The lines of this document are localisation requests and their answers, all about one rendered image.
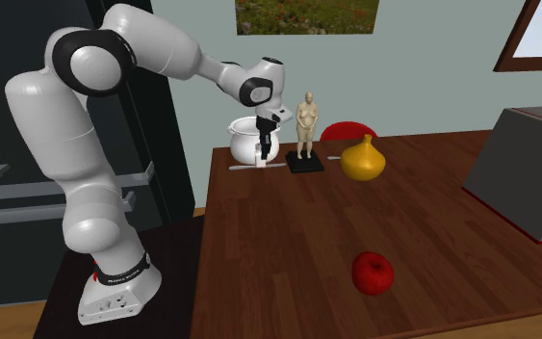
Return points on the small silver utensil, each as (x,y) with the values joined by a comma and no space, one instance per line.
(334,157)

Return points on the grey box with red trim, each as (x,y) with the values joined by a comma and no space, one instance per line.
(519,178)

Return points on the white round pot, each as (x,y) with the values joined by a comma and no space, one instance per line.
(242,145)

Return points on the red apple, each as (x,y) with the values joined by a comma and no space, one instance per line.
(372,273)

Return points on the dark robot stand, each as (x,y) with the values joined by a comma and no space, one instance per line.
(172,281)

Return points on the yellow gourd-shaped vase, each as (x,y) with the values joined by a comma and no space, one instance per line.
(362,162)

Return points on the red round chair back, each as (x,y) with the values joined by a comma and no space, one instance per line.
(345,131)

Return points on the silver knife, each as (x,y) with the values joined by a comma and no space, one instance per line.
(242,166)

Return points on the flower meadow wall picture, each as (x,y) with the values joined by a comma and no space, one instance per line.
(305,16)

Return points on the beige figure on black base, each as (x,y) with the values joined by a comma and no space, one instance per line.
(306,122)

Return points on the brown framed window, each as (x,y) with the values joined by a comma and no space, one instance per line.
(540,33)

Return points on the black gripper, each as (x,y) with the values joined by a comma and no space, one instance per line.
(265,126)

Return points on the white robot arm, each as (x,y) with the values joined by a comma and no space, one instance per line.
(64,141)

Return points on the brown wooden table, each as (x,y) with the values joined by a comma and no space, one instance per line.
(289,244)

